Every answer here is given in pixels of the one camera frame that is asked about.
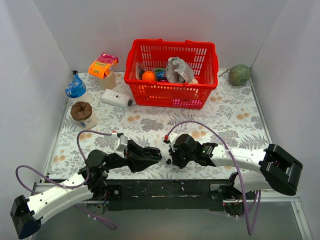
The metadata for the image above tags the red plastic shopping basket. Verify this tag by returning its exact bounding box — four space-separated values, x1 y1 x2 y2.
124 39 219 108

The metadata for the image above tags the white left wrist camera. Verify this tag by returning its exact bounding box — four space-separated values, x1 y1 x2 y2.
111 131 128 159

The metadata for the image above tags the orange pink snack box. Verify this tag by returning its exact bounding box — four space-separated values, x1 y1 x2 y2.
88 52 119 79

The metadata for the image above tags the white lying bottle black cap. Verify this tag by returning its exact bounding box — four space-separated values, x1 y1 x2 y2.
101 89 133 109

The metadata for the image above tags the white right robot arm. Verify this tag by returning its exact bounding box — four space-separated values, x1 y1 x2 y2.
164 133 303 199

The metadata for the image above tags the orange fruit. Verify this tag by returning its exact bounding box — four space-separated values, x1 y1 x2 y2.
141 71 156 82

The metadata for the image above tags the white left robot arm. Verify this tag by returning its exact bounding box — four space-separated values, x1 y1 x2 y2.
10 140 162 240

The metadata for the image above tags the pink package in basket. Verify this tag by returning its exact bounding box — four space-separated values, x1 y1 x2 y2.
172 98 203 109

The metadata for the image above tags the clear plastic jar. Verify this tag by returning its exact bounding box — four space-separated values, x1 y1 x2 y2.
97 71 117 90

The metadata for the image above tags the grey crumpled paper bag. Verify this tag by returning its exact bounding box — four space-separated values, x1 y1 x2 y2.
165 57 194 84

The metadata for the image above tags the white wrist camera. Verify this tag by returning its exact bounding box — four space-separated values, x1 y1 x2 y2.
163 132 180 145
111 131 128 159

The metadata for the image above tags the floral table mat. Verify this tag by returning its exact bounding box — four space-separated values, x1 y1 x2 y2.
47 70 271 180

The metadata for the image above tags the green round melon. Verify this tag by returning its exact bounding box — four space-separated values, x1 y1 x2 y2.
228 64 251 86

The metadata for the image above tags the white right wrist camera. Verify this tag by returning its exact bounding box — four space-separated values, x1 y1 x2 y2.
163 132 180 145

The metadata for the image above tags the blue lid plastic bottle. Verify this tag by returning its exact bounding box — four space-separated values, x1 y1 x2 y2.
65 74 92 105

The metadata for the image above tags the brown lid white jar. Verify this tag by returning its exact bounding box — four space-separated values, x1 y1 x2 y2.
70 101 98 130

